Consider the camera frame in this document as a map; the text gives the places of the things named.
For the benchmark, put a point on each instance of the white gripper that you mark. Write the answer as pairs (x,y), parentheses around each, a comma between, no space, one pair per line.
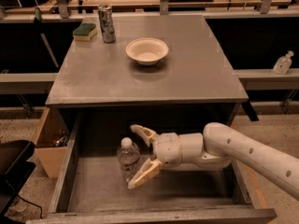
(168,149)

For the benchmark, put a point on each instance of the clear plastic water bottle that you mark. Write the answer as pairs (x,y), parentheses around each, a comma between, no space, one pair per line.
(129,158)

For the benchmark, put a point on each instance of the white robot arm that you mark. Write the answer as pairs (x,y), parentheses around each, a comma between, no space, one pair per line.
(213,149)

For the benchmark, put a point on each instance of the open grey top drawer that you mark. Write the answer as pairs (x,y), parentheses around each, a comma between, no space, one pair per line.
(90,188)

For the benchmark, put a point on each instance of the grey cabinet counter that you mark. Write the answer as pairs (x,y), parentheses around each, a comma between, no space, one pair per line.
(193,85)

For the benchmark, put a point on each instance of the light wooden box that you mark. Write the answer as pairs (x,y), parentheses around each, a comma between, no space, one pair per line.
(48,132)

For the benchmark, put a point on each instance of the white paper bowl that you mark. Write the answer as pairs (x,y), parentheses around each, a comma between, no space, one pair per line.
(147,51)

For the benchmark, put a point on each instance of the black bin on floor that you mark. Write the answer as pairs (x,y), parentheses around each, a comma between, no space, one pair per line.
(15,169)

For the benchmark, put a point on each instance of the green and yellow sponge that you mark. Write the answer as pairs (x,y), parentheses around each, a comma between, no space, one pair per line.
(85,32)

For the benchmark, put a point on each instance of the silver metallic can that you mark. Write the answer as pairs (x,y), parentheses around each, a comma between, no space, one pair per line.
(106,23)

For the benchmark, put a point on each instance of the grey metal shelf rail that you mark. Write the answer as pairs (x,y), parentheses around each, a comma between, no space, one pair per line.
(26,83)

